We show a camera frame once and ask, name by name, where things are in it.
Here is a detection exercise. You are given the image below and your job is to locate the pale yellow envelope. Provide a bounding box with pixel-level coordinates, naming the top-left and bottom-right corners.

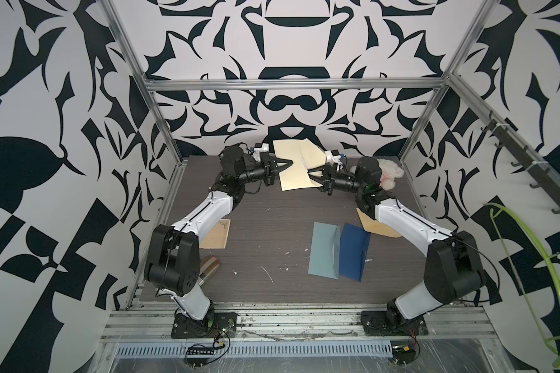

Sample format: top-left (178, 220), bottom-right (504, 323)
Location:
top-left (273, 139), bottom-right (326, 191)

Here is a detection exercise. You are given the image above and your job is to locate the tan yellow envelope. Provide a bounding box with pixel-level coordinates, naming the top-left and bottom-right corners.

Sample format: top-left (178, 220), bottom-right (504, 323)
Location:
top-left (356, 208), bottom-right (401, 238)

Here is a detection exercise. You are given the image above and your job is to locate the cream letter paper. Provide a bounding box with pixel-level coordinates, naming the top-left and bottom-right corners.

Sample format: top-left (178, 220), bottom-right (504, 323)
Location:
top-left (200, 219), bottom-right (231, 250)

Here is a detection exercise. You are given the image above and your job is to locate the light blue envelope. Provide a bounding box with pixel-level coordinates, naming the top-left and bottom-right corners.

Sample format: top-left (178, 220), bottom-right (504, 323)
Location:
top-left (308, 222), bottom-right (341, 280)

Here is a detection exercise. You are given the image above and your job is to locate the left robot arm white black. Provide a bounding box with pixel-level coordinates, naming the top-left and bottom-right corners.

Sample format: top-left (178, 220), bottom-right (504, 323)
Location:
top-left (144, 145), bottom-right (293, 327)

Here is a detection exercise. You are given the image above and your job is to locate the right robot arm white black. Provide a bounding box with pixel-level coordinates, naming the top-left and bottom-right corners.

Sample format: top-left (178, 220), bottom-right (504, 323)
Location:
top-left (307, 157), bottom-right (486, 329)

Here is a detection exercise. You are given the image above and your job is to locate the dark blue envelope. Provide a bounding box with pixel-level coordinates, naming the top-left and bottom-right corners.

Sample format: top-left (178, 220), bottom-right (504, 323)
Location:
top-left (339, 223), bottom-right (371, 282)

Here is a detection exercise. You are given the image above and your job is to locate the white teddy bear pink shirt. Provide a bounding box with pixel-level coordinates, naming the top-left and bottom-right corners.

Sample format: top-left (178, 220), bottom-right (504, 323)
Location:
top-left (349, 157), bottom-right (404, 191)

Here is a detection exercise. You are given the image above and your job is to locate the plaid checkered tube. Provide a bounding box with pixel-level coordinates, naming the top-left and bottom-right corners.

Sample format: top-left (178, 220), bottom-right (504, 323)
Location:
top-left (198, 256), bottom-right (221, 286)

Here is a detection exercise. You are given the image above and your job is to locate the right black connector board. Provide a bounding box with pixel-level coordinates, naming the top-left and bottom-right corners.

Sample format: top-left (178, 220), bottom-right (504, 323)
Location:
top-left (391, 345), bottom-right (419, 367)

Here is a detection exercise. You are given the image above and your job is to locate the black connector board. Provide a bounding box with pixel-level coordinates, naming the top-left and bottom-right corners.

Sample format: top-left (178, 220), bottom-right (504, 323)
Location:
top-left (391, 345), bottom-right (419, 367)
top-left (184, 344), bottom-right (228, 368)

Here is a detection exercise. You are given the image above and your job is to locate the left black connector board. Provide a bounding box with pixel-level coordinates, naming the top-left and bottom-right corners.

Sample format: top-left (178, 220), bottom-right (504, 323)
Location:
top-left (184, 344), bottom-right (228, 368)

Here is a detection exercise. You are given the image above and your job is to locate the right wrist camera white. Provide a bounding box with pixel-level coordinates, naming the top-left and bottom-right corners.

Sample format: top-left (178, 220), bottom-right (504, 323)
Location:
top-left (324, 150), bottom-right (345, 171)

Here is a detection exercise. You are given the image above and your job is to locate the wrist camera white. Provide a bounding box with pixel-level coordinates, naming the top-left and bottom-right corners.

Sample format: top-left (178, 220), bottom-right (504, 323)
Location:
top-left (251, 143), bottom-right (269, 162)
top-left (324, 150), bottom-right (345, 171)

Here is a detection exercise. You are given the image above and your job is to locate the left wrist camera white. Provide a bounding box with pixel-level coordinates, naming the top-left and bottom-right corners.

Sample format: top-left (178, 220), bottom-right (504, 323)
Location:
top-left (251, 143), bottom-right (269, 162)

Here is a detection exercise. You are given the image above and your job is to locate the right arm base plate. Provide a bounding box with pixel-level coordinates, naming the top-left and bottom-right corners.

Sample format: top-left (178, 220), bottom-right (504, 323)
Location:
top-left (360, 310), bottom-right (429, 337)

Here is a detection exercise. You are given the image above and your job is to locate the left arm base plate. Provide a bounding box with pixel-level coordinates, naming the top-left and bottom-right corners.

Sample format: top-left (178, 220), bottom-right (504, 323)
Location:
top-left (170, 312), bottom-right (237, 340)

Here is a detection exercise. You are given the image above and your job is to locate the white cable duct strip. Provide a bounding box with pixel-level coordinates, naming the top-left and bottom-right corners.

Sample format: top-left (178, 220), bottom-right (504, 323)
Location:
top-left (116, 340), bottom-right (393, 358)

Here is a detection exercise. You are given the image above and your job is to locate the black hook rack rail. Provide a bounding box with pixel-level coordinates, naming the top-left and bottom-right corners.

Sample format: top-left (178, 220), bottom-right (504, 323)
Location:
top-left (482, 110), bottom-right (560, 215)

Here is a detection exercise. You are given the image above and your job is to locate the green hose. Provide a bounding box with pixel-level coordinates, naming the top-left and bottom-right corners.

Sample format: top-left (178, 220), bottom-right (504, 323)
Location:
top-left (484, 202), bottom-right (560, 368)

